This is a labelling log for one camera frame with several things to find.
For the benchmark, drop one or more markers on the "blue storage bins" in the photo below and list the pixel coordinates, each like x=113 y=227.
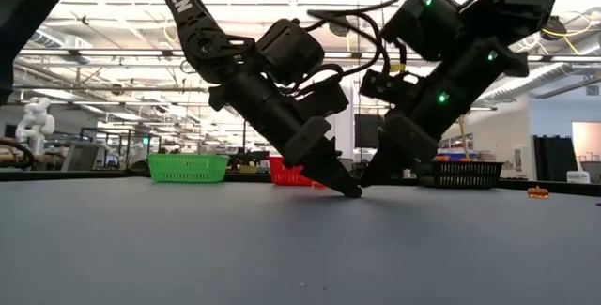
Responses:
x=451 y=156

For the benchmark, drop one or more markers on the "black metal frame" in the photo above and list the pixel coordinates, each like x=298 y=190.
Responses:
x=244 y=136
x=119 y=128

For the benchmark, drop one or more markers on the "black table frame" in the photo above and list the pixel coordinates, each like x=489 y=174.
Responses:
x=61 y=175

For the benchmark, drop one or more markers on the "white building pillar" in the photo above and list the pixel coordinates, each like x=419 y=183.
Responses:
x=346 y=136

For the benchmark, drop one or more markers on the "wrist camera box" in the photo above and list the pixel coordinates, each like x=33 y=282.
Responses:
x=387 y=86
x=324 y=101

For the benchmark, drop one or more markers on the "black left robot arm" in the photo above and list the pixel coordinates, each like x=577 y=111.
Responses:
x=178 y=0

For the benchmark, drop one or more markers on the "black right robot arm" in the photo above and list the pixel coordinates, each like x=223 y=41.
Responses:
x=516 y=0

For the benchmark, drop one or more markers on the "white robot figure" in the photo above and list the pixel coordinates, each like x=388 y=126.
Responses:
x=35 y=119

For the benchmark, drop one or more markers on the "black plastic basket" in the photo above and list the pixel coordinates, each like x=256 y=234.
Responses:
x=469 y=175

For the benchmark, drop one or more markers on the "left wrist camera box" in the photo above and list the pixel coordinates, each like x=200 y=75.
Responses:
x=324 y=101

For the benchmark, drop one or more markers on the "grey box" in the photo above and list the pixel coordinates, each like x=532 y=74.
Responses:
x=84 y=157

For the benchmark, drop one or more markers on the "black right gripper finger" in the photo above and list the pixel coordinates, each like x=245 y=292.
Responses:
x=399 y=150

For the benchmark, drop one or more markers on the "red plastic basket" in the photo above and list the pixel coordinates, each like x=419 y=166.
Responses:
x=286 y=173

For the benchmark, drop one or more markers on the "green plastic basket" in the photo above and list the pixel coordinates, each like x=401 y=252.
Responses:
x=188 y=168

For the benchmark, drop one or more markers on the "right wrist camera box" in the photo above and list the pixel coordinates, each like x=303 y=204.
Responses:
x=387 y=86

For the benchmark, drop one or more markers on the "black workbench equipment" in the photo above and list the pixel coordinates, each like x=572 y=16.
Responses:
x=244 y=159

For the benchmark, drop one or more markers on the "white container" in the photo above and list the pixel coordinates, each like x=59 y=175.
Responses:
x=577 y=177

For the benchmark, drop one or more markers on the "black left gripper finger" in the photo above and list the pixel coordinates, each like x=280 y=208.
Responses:
x=324 y=164

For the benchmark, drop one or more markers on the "black monitor screen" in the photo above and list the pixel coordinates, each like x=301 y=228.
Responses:
x=366 y=131

